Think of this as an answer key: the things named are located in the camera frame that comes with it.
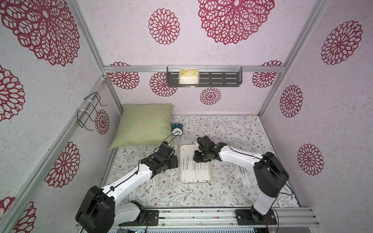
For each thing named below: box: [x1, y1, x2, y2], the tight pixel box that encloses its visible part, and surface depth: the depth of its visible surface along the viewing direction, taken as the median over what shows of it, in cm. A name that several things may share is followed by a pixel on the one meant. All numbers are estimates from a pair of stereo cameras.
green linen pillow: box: [109, 103, 175, 149], surface depth 101 cm
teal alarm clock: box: [171, 122, 184, 136], surface depth 106 cm
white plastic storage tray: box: [180, 143, 212, 184], surface depth 91 cm
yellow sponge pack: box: [178, 68, 200, 88], surface depth 92 cm
